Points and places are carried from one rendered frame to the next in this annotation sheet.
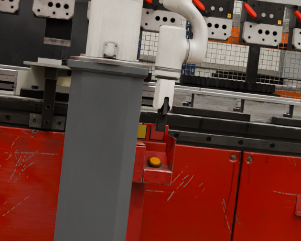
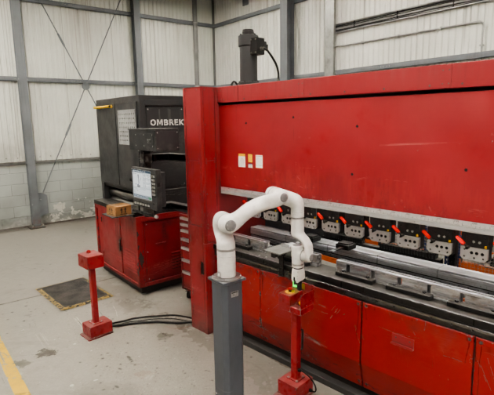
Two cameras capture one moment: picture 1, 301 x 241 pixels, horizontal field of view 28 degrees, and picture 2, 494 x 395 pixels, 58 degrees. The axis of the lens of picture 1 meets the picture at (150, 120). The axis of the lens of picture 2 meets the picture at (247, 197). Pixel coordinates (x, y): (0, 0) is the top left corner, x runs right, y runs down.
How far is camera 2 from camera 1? 2.40 m
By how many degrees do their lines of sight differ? 53
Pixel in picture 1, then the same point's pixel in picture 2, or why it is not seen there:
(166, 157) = (308, 301)
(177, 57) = (296, 259)
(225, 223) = (357, 337)
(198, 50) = (303, 257)
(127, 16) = (222, 263)
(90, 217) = (217, 330)
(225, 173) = (354, 311)
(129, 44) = (224, 273)
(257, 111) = (381, 278)
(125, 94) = (220, 291)
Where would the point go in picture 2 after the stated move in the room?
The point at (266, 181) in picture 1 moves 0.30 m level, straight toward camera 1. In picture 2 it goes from (375, 320) to (339, 330)
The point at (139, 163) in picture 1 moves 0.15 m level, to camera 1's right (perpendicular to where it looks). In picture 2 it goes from (288, 303) to (303, 310)
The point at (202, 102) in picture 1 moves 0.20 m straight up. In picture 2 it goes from (354, 269) to (354, 242)
